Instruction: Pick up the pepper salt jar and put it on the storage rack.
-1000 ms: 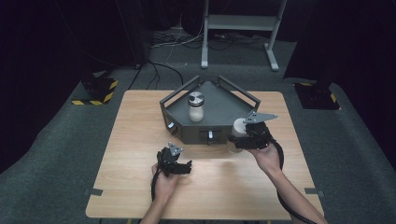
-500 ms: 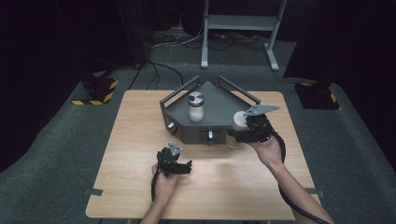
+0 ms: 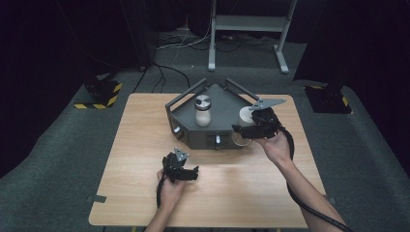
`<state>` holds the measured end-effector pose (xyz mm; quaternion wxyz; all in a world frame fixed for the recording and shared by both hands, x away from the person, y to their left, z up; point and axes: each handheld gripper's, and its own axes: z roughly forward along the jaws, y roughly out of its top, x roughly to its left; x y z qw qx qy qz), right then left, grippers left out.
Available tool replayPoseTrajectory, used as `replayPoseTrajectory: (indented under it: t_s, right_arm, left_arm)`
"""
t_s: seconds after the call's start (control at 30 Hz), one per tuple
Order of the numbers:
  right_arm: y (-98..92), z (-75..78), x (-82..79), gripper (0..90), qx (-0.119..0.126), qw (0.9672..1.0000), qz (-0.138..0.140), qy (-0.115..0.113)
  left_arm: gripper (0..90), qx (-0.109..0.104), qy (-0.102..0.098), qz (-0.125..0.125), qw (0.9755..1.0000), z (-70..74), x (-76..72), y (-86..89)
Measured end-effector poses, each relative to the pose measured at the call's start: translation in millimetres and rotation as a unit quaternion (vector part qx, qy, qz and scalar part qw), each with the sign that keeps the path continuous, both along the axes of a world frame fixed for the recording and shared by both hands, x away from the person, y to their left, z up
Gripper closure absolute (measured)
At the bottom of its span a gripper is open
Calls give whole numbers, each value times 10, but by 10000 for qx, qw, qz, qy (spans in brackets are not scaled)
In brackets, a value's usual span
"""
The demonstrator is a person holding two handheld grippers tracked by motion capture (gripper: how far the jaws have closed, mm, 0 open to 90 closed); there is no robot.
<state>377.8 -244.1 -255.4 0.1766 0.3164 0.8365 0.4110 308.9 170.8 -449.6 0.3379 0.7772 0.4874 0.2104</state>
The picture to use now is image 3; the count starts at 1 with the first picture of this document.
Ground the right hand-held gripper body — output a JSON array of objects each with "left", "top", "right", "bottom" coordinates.
[{"left": 246, "top": 97, "right": 288, "bottom": 140}]

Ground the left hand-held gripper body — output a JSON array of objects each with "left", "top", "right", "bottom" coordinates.
[{"left": 161, "top": 147, "right": 198, "bottom": 184}]

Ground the person's left hand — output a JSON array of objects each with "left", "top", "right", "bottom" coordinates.
[{"left": 156, "top": 168, "right": 189, "bottom": 213}]

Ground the person's right hand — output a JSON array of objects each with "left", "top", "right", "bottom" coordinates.
[{"left": 255, "top": 130, "right": 294, "bottom": 168}]

